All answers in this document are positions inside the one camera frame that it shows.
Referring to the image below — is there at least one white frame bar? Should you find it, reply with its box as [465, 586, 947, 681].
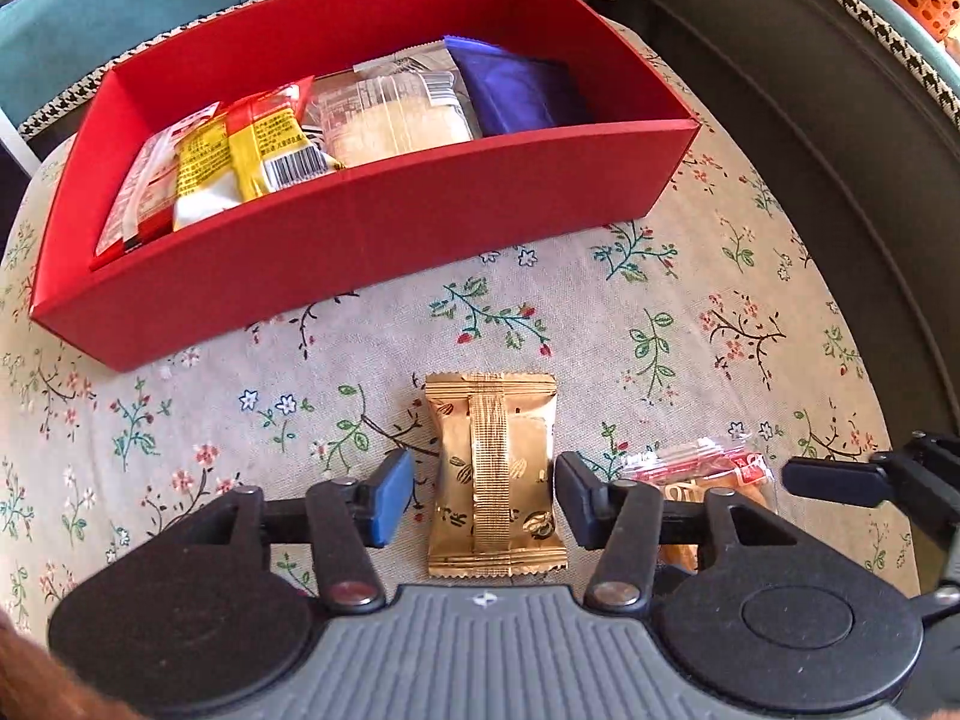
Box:
[0, 109, 40, 179]

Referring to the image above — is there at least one gold snack packet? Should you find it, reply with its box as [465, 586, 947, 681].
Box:
[424, 371, 569, 578]

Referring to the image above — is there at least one purple snack packet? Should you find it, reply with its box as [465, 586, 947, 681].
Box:
[442, 34, 593, 137]

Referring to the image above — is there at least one clear packet of orange bread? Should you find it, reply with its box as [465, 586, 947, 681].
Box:
[615, 424, 777, 571]

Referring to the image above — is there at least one floral tablecloth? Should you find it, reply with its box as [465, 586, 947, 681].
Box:
[0, 15, 923, 638]

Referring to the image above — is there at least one red white snack packet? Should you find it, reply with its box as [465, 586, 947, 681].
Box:
[94, 106, 226, 254]

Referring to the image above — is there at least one clear packet of pale pastry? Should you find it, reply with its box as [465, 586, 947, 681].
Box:
[304, 64, 481, 170]

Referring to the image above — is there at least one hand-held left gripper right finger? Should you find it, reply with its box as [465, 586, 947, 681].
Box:
[553, 451, 801, 613]

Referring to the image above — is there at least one red cardboard box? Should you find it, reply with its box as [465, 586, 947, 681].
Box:
[28, 0, 702, 372]

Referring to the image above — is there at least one red yellow snack packet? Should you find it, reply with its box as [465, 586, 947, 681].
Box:
[171, 75, 347, 233]

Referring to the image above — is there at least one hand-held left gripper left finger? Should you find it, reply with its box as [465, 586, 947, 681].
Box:
[150, 448, 416, 614]

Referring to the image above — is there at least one brown fuzzy cuff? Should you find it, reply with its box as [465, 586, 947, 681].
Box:
[0, 604, 143, 720]

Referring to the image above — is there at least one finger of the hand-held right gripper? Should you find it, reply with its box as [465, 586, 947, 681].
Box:
[781, 431, 960, 535]

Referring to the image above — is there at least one teal houndstooth-edged cushion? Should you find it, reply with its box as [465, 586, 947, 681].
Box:
[765, 0, 960, 128]

